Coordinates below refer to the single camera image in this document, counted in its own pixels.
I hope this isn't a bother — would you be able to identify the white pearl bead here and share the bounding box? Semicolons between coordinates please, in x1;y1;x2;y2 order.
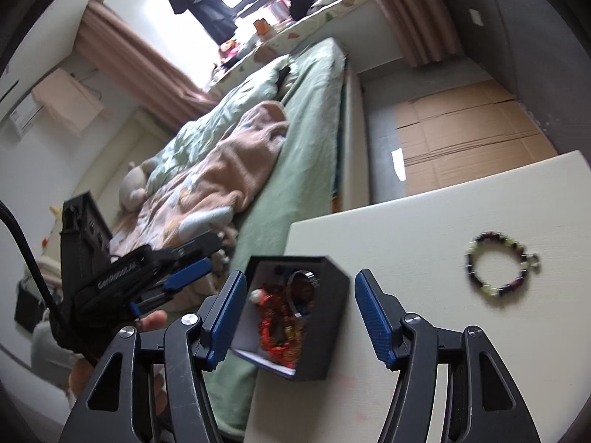
249;288;266;305

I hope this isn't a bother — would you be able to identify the red cord bracelet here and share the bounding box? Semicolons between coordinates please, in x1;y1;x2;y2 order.
255;283;306;370

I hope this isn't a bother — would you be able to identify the brown rudraksha bead bracelet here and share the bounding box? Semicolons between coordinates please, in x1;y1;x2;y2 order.
257;276;318;370

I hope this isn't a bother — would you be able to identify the black jewelry box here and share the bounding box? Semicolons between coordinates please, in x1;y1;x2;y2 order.
230;256;351;382

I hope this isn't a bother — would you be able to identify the silver bangle ring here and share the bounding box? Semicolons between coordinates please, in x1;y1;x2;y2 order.
285;269;323;318

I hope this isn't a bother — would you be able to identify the dark multicolour bead bracelet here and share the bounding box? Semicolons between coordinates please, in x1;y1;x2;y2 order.
464;231;541;300

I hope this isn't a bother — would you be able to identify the person's left hand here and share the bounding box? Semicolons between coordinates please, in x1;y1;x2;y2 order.
68;310;167;415

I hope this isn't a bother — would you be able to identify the pink fleece blanket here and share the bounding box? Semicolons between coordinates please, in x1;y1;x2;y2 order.
110;101;288;256

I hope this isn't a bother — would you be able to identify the beige plush toy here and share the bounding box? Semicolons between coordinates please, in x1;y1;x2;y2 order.
119;157;159;212

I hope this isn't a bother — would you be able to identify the light green quilt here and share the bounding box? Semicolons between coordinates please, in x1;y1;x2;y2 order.
146;55;297;196

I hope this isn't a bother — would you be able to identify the white paper on floor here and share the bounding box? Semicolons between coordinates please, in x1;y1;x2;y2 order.
391;148;407;182

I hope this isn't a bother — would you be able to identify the pink curtain left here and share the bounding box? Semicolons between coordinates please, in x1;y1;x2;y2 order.
74;0;221;131

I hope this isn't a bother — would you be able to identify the pink curtain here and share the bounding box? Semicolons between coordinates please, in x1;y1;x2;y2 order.
375;0;464;67
74;0;221;131

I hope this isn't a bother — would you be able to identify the flattened cardboard on floor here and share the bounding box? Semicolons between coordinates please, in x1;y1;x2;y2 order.
394;79;557;196

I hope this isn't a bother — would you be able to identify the patterned window seat cushion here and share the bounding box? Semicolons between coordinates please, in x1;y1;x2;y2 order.
206;0;370;98

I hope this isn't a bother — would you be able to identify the orange box on sill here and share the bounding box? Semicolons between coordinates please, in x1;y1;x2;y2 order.
253;18;273;39

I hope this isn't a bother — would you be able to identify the pink curtain right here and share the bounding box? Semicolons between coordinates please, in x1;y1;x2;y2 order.
375;0;464;67

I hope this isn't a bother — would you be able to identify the black cable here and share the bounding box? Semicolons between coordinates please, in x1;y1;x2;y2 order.
0;200;59;314

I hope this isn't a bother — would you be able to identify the beige cloth on wall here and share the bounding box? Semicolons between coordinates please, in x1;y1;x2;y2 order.
31;68;110;136

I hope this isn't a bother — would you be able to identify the white wall socket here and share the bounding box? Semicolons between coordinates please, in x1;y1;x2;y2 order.
469;8;484;27

